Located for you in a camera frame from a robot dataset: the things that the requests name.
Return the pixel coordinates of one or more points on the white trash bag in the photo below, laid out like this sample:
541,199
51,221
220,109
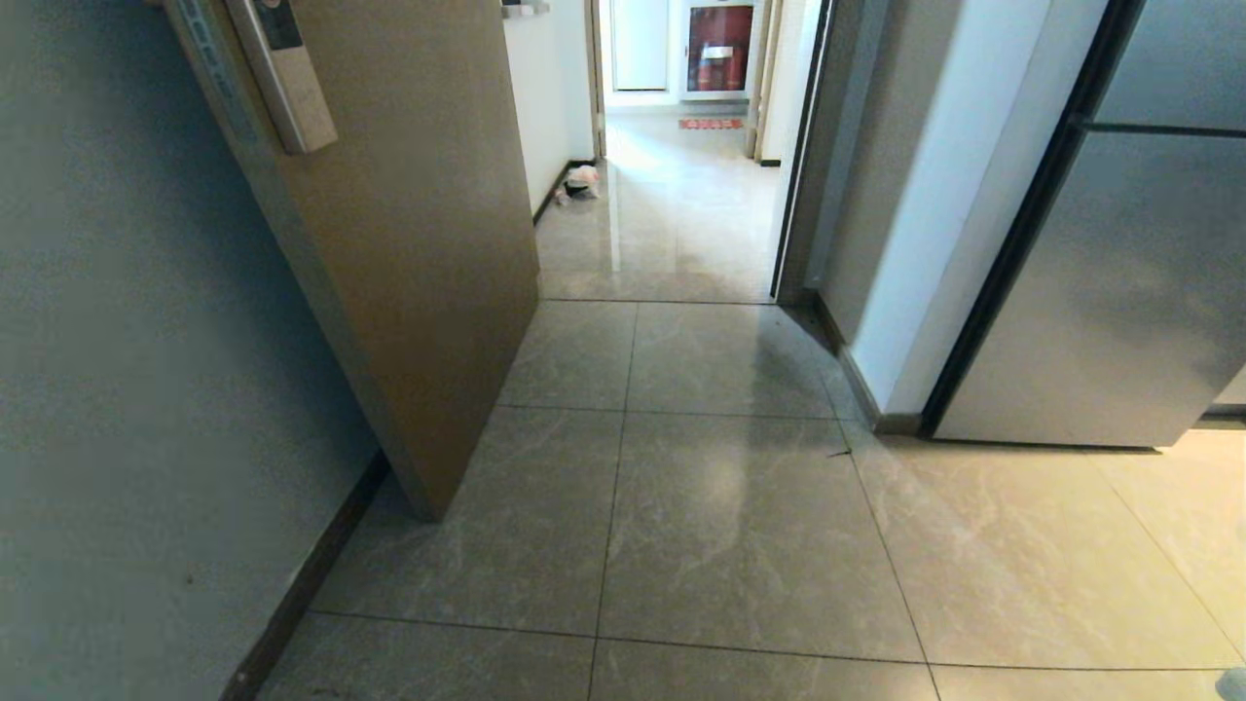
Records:
581,182

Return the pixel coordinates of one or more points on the brown wooden door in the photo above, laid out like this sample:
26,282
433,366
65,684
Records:
409,243

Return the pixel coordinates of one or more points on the red doormat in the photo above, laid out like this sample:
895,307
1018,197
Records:
711,124

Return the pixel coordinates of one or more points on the white door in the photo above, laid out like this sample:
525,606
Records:
640,44

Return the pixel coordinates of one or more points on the silver electronic door lock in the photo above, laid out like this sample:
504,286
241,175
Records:
287,78

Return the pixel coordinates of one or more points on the grey steel refrigerator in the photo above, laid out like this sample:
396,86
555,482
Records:
1110,282

